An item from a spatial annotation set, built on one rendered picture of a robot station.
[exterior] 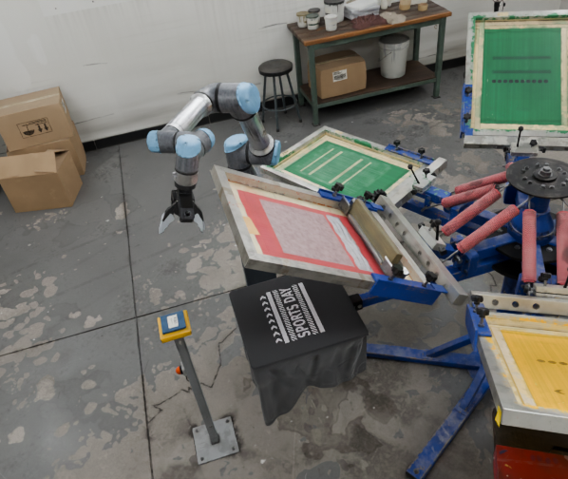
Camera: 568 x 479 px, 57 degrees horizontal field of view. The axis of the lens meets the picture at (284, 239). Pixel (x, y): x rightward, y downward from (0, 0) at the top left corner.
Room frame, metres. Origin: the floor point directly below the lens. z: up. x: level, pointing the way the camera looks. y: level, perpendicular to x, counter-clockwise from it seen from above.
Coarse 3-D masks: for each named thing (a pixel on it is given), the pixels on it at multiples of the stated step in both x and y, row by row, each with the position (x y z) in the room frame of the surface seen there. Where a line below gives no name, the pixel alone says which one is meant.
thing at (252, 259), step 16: (224, 176) 1.68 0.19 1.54; (240, 176) 1.74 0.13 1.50; (256, 176) 1.78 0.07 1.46; (224, 192) 1.55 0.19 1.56; (288, 192) 1.77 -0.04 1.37; (304, 192) 1.79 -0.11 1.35; (224, 208) 1.49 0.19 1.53; (336, 208) 1.81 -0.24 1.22; (240, 224) 1.36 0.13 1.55; (384, 224) 1.75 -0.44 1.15; (240, 240) 1.28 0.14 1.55; (240, 256) 1.23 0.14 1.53; (256, 256) 1.21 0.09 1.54; (272, 256) 1.23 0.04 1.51; (272, 272) 1.20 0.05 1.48; (288, 272) 1.21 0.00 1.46; (304, 272) 1.22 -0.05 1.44; (320, 272) 1.23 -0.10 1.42; (336, 272) 1.25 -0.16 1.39; (352, 272) 1.29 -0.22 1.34; (416, 272) 1.43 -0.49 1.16; (368, 288) 1.26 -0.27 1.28
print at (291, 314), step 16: (288, 288) 1.64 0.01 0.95; (304, 288) 1.63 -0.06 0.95; (272, 304) 1.56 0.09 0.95; (288, 304) 1.55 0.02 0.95; (304, 304) 1.53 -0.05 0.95; (272, 320) 1.47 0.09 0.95; (288, 320) 1.46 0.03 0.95; (304, 320) 1.44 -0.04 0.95; (320, 320) 1.43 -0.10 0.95; (288, 336) 1.37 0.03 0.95; (304, 336) 1.36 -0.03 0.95
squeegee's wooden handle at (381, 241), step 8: (360, 200) 1.76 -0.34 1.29; (352, 208) 1.74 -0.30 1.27; (360, 208) 1.70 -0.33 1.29; (352, 216) 1.71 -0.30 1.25; (360, 216) 1.68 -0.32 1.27; (368, 216) 1.64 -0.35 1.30; (360, 224) 1.64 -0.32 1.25; (368, 224) 1.61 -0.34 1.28; (376, 224) 1.58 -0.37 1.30; (368, 232) 1.58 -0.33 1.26; (376, 232) 1.54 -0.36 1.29; (384, 232) 1.53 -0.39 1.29; (376, 240) 1.52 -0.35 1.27; (384, 240) 1.48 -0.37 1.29; (376, 248) 1.49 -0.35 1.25; (384, 248) 1.46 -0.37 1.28; (392, 248) 1.43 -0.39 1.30; (384, 256) 1.43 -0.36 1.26; (392, 256) 1.40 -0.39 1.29; (400, 256) 1.39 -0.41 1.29; (392, 264) 1.39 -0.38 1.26
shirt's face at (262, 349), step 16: (256, 288) 1.67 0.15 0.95; (272, 288) 1.66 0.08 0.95; (320, 288) 1.62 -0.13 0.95; (336, 288) 1.60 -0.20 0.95; (240, 304) 1.58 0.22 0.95; (256, 304) 1.57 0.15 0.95; (320, 304) 1.52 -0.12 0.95; (336, 304) 1.51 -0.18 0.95; (352, 304) 1.50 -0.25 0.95; (240, 320) 1.49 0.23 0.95; (256, 320) 1.48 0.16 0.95; (336, 320) 1.42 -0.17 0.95; (352, 320) 1.41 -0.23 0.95; (256, 336) 1.39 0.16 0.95; (272, 336) 1.38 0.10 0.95; (320, 336) 1.35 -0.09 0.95; (336, 336) 1.34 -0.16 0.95; (352, 336) 1.33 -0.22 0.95; (256, 352) 1.32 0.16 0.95; (272, 352) 1.31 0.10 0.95; (288, 352) 1.30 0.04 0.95
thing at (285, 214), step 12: (240, 192) 1.66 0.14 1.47; (252, 204) 1.60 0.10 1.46; (264, 204) 1.63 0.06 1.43; (276, 204) 1.66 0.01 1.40; (288, 204) 1.70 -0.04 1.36; (252, 216) 1.51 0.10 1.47; (264, 216) 1.54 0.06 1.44; (276, 216) 1.57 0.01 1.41; (288, 216) 1.60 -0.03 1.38; (300, 216) 1.63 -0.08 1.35; (312, 216) 1.67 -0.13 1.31; (324, 216) 1.71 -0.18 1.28; (336, 216) 1.75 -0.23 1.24; (300, 228) 1.53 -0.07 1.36; (312, 228) 1.57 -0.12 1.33; (324, 228) 1.60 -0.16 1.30; (348, 228) 1.67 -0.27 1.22; (360, 240) 1.60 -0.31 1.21
